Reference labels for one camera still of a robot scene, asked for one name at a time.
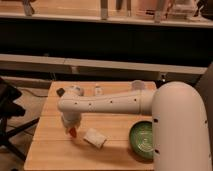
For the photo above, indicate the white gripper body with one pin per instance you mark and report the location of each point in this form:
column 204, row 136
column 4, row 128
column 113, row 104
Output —
column 71, row 121

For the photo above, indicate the orange red pepper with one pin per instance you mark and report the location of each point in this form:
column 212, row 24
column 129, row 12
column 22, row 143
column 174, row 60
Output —
column 73, row 132

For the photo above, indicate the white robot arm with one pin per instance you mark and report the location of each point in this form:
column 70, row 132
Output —
column 181, row 137

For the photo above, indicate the green ceramic bowl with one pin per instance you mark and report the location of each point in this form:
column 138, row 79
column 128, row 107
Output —
column 141, row 139

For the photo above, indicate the black phone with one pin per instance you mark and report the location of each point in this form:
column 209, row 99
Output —
column 60, row 92

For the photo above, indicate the white small bottle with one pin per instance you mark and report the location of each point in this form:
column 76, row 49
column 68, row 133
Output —
column 98, row 90

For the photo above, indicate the black office chair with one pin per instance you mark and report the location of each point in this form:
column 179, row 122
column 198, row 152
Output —
column 9, row 109

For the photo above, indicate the white paper cup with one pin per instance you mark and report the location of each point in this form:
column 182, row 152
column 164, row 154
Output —
column 137, row 85

